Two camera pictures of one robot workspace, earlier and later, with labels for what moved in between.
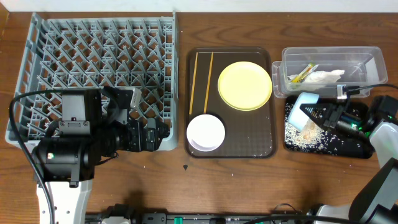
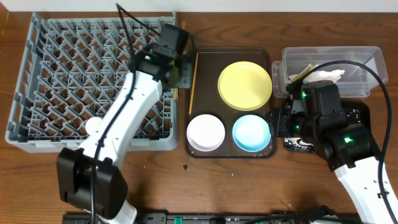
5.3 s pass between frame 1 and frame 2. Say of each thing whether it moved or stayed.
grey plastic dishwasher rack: stayed
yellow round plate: stayed
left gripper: moved
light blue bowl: moved
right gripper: moved
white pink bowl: stayed
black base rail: stayed
